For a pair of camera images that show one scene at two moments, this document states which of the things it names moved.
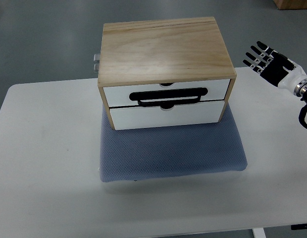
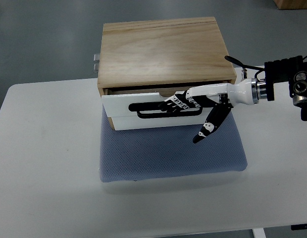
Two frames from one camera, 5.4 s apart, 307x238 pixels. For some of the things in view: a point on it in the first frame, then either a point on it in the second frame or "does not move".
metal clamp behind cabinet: (96, 61) does not move
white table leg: (259, 232) does not move
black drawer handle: (141, 95) → (155, 106)
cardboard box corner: (293, 4) does not move
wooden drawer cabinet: (164, 73) does not move
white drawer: (119, 96) → (116, 106)
